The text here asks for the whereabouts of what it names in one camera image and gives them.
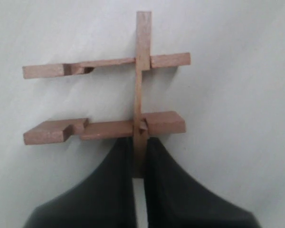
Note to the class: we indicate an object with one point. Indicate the horizontal wooden bar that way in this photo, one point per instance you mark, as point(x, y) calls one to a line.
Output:
point(69, 69)

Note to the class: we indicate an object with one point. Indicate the vertical wooden notched bar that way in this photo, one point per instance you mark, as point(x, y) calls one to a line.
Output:
point(142, 63)

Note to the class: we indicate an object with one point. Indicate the wooden block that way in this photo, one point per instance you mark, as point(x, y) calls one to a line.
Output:
point(59, 131)

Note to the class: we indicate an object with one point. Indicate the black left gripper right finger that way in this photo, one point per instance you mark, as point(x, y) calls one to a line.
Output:
point(176, 200)

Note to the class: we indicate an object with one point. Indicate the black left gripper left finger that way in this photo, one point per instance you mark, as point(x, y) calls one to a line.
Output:
point(104, 199)

